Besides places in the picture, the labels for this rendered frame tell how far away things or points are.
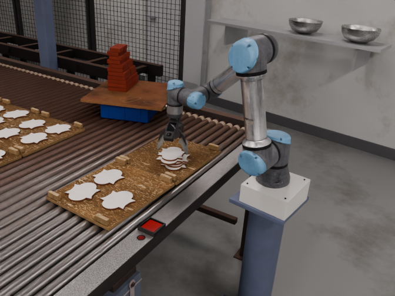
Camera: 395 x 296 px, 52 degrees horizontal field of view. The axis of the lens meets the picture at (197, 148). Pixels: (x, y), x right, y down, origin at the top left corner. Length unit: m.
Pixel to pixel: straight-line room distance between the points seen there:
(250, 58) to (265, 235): 0.84
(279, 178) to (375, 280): 1.42
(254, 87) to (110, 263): 0.80
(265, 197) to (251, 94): 0.47
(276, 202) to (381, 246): 1.70
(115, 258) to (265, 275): 0.88
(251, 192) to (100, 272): 0.74
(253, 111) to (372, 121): 3.26
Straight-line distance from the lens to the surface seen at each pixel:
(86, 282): 1.36
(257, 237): 1.92
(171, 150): 1.98
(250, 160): 1.58
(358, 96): 4.69
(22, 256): 1.51
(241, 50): 1.47
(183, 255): 2.84
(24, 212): 1.72
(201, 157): 2.03
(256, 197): 1.77
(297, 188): 1.80
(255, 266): 2.02
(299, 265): 2.92
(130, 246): 1.47
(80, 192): 1.73
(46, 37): 3.53
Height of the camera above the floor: 1.85
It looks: 26 degrees down
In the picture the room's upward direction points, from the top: 4 degrees clockwise
